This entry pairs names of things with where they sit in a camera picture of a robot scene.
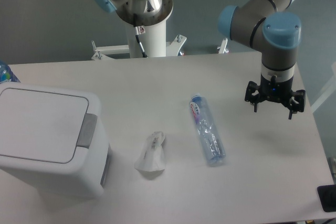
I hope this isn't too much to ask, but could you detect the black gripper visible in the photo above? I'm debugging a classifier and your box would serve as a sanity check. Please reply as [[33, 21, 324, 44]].
[[245, 76, 306, 120]]

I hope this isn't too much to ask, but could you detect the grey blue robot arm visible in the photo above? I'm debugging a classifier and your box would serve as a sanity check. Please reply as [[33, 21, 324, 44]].
[[217, 0, 306, 119]]

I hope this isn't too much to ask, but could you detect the white trash can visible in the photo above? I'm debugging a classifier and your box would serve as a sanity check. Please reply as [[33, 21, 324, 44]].
[[1, 82, 110, 198]]

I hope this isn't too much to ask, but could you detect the white trash can lid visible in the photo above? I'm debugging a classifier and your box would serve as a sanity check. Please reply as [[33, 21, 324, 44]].
[[1, 88, 89, 164]]

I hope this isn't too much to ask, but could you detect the clear plastic water bottle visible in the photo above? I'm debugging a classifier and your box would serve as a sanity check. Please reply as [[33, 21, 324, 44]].
[[189, 93, 226, 166]]

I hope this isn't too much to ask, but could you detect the black device at edge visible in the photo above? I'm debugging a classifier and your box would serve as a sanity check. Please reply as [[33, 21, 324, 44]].
[[317, 185, 335, 212]]

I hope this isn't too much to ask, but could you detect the crumpled white tissue packet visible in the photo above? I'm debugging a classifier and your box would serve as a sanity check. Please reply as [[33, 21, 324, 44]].
[[134, 131, 166, 173]]

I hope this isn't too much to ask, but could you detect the grey lid push button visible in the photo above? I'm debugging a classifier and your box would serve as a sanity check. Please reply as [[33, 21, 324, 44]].
[[77, 113, 98, 148]]

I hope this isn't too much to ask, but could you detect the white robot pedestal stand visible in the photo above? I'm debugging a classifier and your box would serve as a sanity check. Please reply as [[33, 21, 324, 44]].
[[91, 14, 187, 60]]

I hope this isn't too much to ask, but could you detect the black cable on pedestal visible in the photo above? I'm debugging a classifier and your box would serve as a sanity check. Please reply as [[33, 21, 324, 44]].
[[132, 14, 148, 58]]

